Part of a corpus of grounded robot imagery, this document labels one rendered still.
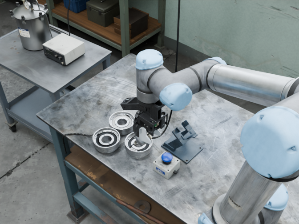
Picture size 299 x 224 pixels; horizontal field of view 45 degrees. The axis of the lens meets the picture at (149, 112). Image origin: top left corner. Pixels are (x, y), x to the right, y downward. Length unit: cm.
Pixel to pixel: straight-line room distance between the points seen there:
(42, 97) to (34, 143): 32
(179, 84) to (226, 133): 58
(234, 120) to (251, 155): 87
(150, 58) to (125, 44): 193
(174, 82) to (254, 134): 35
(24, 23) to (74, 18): 133
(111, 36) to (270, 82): 234
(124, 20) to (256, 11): 96
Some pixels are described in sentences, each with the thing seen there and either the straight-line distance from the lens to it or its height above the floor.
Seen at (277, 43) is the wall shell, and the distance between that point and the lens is 276.
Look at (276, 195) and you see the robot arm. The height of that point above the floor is 103.
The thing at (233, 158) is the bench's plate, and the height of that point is 80.
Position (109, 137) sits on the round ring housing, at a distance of 140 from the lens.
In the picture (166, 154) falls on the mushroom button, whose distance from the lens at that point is 127.
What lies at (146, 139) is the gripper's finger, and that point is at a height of 97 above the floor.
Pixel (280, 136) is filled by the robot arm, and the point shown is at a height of 143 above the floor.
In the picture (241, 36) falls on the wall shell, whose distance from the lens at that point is 287.
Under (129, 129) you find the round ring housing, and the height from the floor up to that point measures 83.
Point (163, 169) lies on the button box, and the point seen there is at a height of 84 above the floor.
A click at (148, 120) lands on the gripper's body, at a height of 107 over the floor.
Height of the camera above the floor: 185
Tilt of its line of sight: 44 degrees down
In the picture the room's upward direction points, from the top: 1 degrees clockwise
